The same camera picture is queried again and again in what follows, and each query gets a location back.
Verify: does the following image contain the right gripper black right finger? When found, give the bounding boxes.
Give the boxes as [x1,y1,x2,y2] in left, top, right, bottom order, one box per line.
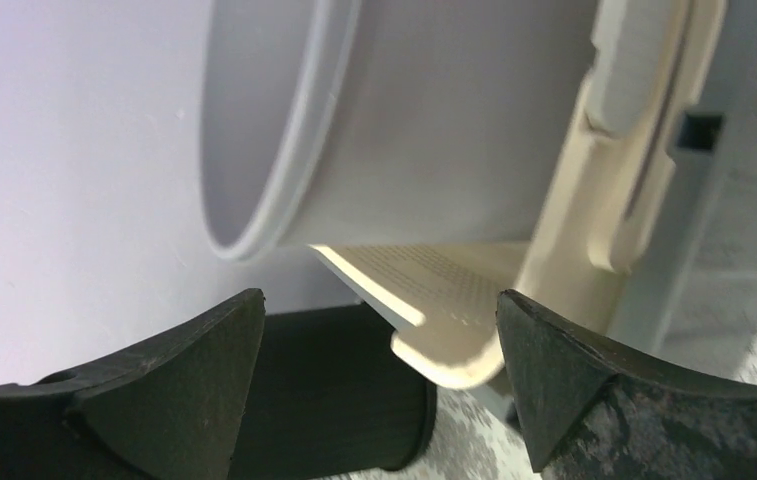
[497,290,757,479]

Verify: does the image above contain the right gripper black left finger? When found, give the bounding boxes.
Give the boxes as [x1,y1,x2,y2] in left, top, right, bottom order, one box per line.
[0,289,265,479]

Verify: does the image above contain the black ribbed waste bin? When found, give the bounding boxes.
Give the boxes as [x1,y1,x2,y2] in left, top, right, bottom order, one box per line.
[229,303,438,479]

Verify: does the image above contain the grey round plastic bin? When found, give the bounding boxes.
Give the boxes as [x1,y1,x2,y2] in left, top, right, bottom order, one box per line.
[200,1,597,261]

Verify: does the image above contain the grey plastic crate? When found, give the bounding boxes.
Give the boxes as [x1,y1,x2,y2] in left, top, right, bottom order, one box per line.
[608,1,757,385]

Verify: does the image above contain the floral patterned table mat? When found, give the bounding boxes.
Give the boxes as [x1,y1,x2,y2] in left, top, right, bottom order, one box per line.
[324,238,757,480]

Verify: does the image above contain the cream perforated plastic basket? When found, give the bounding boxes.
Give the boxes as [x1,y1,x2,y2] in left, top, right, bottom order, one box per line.
[316,1,730,390]

